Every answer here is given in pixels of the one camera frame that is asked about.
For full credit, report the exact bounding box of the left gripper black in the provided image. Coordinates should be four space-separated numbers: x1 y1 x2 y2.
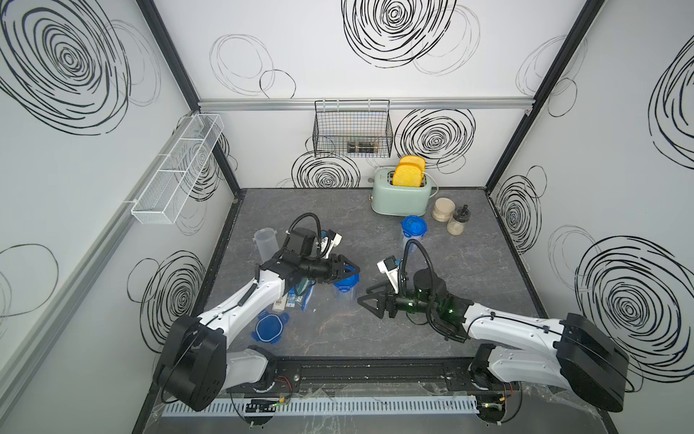
299 254 359 283

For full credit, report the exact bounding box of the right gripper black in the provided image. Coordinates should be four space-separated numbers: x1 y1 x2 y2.
357 280 437 320

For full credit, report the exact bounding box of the clear container blue lid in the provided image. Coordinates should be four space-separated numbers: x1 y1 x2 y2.
334 274 360 302
400 215 428 249

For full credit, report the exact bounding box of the clear plastic container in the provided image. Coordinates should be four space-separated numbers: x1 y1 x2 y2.
253 228 279 263

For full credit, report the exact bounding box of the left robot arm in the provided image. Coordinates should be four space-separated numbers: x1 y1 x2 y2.
153 221 360 412

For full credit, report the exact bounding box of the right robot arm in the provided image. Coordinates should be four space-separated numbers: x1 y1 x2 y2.
358 269 629 412

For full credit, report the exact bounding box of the blue white toothbrush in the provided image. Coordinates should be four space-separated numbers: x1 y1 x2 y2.
301 285 314 311

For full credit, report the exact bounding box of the mint green toaster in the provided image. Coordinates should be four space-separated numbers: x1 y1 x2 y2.
370 166 439 217

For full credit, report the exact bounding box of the small bottle black cap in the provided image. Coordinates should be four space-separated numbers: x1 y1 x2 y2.
446 204 471 236

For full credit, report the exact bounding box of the beige round jar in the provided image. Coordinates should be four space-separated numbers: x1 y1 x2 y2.
431 197 457 222

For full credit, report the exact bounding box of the yellow sponge toast front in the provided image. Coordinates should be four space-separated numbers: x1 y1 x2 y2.
392 163 424 188

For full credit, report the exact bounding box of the yellow sponge toast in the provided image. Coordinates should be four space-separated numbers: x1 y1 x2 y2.
392 163 424 188
399 156 427 172

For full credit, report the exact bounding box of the yellow sponge toast back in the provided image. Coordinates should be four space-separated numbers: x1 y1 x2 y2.
399 156 427 172

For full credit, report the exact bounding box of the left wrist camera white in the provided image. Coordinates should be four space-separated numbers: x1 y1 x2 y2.
319 230 342 258

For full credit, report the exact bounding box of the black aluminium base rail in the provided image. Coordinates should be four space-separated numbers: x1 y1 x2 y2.
154 355 589 392

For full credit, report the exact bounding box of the white slotted cable duct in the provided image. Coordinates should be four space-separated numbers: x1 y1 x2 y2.
163 396 479 418

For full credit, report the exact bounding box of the black wire wall basket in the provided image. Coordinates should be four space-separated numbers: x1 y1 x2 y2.
311 99 394 158

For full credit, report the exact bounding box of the white mesh wall shelf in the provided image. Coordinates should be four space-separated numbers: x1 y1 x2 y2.
131 113 223 225

